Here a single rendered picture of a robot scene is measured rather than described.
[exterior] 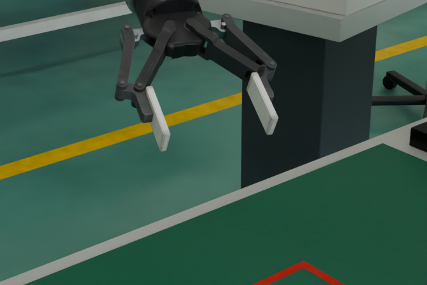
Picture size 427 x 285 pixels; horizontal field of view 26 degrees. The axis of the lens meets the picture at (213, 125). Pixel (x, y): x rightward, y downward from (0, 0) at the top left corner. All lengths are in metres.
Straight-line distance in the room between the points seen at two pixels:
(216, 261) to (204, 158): 1.94
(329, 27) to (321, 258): 0.74
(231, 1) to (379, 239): 0.83
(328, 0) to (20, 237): 1.16
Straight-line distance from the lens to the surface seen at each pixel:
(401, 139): 1.05
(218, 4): 1.62
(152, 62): 1.04
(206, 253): 0.81
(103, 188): 2.57
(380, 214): 0.89
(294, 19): 1.53
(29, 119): 3.06
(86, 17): 3.48
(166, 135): 0.98
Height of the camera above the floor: 1.17
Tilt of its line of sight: 23 degrees down
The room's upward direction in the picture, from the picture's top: straight up
